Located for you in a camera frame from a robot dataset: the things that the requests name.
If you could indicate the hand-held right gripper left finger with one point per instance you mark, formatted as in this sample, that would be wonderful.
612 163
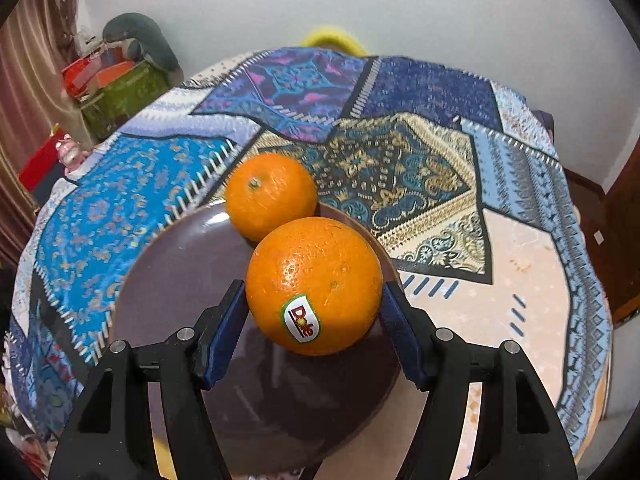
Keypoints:
227 330

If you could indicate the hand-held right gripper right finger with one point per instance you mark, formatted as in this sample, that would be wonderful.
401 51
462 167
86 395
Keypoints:
397 330

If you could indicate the brown round plate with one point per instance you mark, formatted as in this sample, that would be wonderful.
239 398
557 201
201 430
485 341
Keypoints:
190 280

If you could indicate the large orange with sticker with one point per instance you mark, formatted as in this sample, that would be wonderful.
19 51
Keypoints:
310 270

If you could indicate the small orange with stem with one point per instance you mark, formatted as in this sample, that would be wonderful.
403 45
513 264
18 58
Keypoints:
270 190

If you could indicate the patchwork printed tablecloth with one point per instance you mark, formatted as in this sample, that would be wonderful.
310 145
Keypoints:
400 170

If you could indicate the pink figurine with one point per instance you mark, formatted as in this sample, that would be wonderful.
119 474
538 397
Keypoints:
70 150

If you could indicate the brown wooden door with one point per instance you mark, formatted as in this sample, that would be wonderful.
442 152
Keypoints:
620 240

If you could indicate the red flat box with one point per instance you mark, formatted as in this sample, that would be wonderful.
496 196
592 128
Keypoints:
40 165

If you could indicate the green patterned box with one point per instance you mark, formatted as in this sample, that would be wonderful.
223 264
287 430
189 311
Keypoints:
120 95

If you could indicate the red and orange box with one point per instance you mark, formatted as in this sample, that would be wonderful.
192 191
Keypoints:
82 72

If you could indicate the yellow chair back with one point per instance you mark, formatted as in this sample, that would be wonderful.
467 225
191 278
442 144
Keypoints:
330 35

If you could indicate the grey plush toy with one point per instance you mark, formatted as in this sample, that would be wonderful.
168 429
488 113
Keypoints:
145 30

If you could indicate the brown curtain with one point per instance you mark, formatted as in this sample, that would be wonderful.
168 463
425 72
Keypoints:
25 85

